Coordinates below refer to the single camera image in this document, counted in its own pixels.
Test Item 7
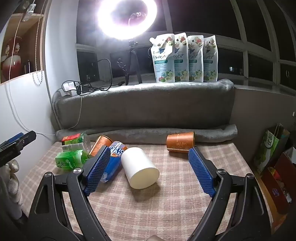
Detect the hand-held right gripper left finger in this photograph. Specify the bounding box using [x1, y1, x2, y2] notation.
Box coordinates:
[24, 146, 112, 241]

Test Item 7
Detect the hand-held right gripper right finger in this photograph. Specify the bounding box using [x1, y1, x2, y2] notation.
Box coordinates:
[188, 146, 275, 241]

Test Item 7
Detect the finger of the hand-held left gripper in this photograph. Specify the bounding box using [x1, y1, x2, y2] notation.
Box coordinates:
[0, 130, 37, 166]
[0, 132, 24, 149]

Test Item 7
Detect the white cup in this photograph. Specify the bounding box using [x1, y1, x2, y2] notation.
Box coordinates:
[121, 147, 160, 190]

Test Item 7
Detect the orange paper cup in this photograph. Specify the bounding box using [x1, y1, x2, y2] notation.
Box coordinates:
[88, 135, 113, 158]
[166, 131, 196, 154]

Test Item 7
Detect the person's left hand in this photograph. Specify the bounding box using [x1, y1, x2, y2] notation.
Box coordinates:
[4, 160, 24, 220]

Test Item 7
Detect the blue drink can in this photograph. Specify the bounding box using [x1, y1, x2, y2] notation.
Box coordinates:
[100, 141, 128, 183]

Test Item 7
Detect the green tea bottle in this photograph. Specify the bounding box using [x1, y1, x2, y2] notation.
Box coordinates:
[55, 150, 90, 171]

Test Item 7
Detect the green bottle with red label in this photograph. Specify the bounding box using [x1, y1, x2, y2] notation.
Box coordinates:
[61, 133, 91, 151]

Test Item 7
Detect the white power strip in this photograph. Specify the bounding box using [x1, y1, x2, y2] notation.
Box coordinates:
[61, 80, 81, 97]

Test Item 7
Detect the green paper bag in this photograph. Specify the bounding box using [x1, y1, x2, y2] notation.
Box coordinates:
[253, 123, 291, 175]

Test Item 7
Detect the black power adapter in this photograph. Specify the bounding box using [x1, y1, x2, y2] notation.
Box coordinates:
[76, 84, 91, 96]

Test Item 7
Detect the red and white doll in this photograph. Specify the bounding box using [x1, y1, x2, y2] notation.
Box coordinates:
[1, 37, 23, 82]

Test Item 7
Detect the red cardboard box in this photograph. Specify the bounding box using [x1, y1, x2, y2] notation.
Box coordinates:
[261, 152, 296, 215]

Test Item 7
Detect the grey fleece blanket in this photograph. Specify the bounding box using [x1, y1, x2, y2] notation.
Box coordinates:
[51, 78, 238, 144]

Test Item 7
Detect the wooden shelf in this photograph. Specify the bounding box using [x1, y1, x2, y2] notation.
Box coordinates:
[0, 0, 48, 84]

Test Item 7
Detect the black tripod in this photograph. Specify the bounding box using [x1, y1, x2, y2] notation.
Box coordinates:
[124, 39, 143, 86]

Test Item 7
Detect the white floral detergent pouch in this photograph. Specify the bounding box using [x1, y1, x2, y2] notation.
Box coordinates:
[173, 32, 189, 82]
[203, 35, 219, 82]
[149, 33, 175, 83]
[187, 35, 205, 82]

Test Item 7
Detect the white clip lamp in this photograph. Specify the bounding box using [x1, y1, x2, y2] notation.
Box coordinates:
[21, 0, 37, 22]

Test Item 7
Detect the white cable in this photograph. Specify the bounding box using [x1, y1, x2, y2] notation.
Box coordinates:
[6, 5, 57, 136]

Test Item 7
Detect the white bead chain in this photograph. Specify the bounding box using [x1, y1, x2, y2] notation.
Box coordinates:
[32, 16, 45, 85]

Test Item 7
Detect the black cable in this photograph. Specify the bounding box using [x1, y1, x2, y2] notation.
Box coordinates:
[62, 58, 126, 93]

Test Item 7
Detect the ring light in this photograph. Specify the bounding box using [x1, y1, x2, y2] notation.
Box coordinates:
[97, 0, 158, 40]

